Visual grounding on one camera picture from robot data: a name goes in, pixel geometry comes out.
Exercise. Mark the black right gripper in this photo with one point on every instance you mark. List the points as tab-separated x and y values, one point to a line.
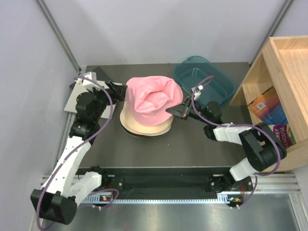
182	109

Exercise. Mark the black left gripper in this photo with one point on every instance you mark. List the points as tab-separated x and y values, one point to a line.
119	91

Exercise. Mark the pink bucket hat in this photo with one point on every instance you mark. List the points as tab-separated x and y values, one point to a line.
147	99

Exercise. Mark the beige black reversible hat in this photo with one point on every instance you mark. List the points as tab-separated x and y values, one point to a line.
127	118

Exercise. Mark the cream bucket hat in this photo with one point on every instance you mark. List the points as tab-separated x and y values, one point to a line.
140	129

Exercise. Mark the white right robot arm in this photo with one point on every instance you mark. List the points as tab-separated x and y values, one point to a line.
261	147

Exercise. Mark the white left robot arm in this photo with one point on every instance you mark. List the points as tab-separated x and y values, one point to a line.
59	198

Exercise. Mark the dark grey foam pad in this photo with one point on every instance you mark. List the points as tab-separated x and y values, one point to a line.
101	74

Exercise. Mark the teal plastic bin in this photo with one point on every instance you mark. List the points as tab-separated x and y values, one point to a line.
196	68

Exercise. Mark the white calibration board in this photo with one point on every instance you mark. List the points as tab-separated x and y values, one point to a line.
78	89

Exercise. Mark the purple treehouse book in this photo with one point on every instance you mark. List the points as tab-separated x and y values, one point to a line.
284	134

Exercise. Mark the wooden shelf box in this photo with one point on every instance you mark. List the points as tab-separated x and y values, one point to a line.
282	63

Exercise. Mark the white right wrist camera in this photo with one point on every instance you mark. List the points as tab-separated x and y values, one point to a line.
196	92

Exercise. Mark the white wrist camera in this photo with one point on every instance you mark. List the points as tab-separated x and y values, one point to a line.
87	80
196	92

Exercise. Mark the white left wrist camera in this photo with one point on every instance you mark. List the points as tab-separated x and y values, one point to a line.
87	80

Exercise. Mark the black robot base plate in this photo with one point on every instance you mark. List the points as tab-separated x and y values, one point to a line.
162	183

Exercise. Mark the aluminium frame rail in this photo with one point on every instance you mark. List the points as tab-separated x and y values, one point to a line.
274	184

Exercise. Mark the aluminium corner post left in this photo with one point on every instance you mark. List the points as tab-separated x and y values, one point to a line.
51	21

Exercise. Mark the aluminium corner post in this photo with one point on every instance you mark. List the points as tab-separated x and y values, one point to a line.
274	26
51	21

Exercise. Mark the aluminium corner post right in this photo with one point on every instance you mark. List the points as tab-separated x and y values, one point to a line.
274	26

